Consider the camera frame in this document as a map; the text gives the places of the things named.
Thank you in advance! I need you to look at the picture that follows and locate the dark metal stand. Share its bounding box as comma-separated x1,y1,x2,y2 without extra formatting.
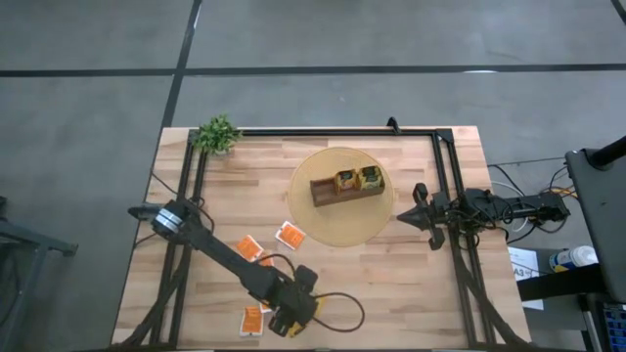
0,195,79,352

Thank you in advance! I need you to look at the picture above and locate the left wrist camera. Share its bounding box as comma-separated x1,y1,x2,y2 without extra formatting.
295,290,322,324

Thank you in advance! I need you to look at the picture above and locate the white paper sheet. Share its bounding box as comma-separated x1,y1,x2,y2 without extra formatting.
507,246,545,312

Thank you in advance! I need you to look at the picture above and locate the black pole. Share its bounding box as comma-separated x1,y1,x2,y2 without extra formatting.
588,136,626,170

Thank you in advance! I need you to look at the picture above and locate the dark grey cart top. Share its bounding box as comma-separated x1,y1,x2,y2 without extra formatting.
565,148,626,304

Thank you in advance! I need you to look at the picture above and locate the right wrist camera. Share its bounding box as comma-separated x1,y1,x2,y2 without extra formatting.
434,194,459,224

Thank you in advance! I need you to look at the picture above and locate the white and blue bottle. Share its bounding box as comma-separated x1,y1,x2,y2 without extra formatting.
549,245,600,274

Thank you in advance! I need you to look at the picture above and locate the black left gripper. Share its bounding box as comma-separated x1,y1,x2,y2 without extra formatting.
267,265,320,338

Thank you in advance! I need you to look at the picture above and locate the white cable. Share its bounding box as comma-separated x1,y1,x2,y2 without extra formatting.
491,179,532,234

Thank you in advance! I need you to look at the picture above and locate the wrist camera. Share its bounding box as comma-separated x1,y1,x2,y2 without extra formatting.
434,194,459,224
295,290,322,324

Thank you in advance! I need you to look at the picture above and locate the round woven straw placemat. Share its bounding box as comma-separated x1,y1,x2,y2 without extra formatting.
287,146,396,248

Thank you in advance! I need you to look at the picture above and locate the black aluminium table frame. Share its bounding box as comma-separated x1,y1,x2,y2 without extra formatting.
116,127,519,351

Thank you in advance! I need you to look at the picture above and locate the green plant in white pot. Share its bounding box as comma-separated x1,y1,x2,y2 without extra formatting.
190,113,245,157

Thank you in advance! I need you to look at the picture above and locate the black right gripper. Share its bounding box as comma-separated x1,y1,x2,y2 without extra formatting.
396,183,445,251

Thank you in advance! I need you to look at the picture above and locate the black cart shelf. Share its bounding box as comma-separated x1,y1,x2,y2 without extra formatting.
516,263,607,302

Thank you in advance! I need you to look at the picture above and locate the brown wooden tea box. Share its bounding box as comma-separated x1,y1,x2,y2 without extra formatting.
309,165,386,208

